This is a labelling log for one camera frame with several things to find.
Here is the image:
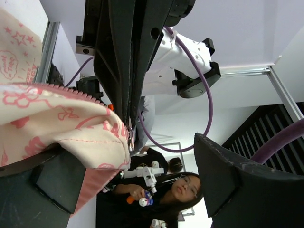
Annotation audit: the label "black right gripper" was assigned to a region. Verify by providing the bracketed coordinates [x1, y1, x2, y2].
[84, 0, 196, 128]

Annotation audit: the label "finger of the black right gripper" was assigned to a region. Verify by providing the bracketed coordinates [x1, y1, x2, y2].
[94, 0, 133, 124]

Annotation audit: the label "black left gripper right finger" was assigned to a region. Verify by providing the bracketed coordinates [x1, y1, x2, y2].
[194, 133, 304, 228]

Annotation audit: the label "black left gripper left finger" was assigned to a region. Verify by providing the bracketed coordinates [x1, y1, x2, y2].
[0, 144, 86, 228]

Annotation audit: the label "cream pink printed jacket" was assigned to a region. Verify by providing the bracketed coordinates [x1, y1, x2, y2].
[0, 9, 130, 213]

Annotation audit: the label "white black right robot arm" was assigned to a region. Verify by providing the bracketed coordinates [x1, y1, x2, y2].
[76, 0, 221, 126]

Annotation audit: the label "black slatted panel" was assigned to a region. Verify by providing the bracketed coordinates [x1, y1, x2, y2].
[222, 104, 304, 175]

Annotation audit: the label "woman in black top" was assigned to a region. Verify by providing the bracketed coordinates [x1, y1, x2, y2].
[95, 172, 203, 228]

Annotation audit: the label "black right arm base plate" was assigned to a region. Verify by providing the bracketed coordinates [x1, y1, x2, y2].
[47, 64, 64, 86]

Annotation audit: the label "aluminium table frame rail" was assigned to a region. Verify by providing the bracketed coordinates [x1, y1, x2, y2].
[34, 22, 60, 83]

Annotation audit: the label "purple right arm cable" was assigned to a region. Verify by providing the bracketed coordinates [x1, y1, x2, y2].
[65, 26, 214, 152]

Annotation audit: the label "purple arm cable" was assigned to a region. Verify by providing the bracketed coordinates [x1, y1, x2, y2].
[65, 26, 214, 152]
[250, 118, 304, 164]

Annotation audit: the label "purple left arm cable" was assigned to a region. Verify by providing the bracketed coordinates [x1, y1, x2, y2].
[250, 118, 304, 164]

